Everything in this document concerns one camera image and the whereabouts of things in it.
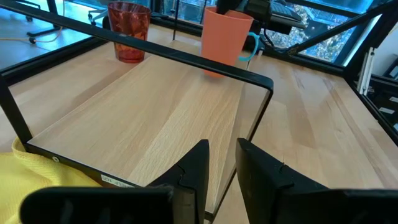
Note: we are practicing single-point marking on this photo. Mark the red faceted translucent cup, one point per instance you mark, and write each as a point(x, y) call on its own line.
point(129, 34)

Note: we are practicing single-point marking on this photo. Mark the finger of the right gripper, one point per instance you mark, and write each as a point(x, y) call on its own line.
point(228, 6)

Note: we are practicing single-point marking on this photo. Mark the yellow cloth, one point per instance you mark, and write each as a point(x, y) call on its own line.
point(28, 177)

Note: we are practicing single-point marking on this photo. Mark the tall orange plastic cup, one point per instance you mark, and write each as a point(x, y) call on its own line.
point(225, 43)

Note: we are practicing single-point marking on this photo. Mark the light blue mug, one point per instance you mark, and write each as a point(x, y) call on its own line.
point(253, 46)

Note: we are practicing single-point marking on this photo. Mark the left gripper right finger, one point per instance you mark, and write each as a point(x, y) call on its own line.
point(267, 186)

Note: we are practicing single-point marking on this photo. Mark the black floor stand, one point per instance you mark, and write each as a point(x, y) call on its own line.
point(49, 18)

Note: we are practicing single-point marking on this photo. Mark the office chair base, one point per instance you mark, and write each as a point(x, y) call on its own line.
point(96, 15)

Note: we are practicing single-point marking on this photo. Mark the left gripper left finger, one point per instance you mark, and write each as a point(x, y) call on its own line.
point(192, 168)

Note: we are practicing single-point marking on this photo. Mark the black aluminium table frame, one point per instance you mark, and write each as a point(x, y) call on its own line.
point(326, 35)

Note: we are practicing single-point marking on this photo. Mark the black-framed wooden shelf rack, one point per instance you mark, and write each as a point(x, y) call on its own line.
point(140, 118)

